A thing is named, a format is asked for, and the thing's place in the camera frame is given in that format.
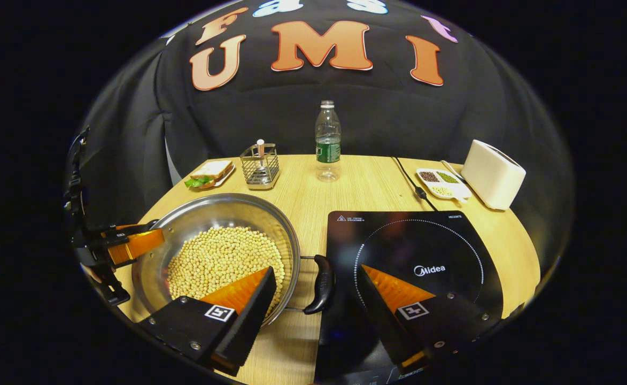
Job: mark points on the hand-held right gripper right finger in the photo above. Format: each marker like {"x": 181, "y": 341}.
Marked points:
{"x": 382, "y": 326}

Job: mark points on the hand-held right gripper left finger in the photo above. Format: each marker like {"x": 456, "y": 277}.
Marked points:
{"x": 249, "y": 321}

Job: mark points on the black induction cooktop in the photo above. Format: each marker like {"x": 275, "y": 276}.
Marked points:
{"x": 399, "y": 240}

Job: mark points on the pile of yellow soybeans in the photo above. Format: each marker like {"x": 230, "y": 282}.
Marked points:
{"x": 222, "y": 256}

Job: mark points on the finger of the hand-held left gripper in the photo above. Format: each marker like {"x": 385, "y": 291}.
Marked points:
{"x": 137, "y": 246}

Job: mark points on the sandwich on white plate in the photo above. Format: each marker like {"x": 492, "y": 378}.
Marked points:
{"x": 211, "y": 170}

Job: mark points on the clear plastic water bottle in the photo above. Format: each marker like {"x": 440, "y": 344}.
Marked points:
{"x": 328, "y": 144}

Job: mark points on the black backdrop cloth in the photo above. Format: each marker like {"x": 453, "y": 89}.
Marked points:
{"x": 388, "y": 112}

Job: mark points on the white divided dish of beans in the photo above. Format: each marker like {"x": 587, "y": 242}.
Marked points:
{"x": 441, "y": 184}

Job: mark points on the white toaster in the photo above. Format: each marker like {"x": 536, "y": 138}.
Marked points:
{"x": 492, "y": 174}

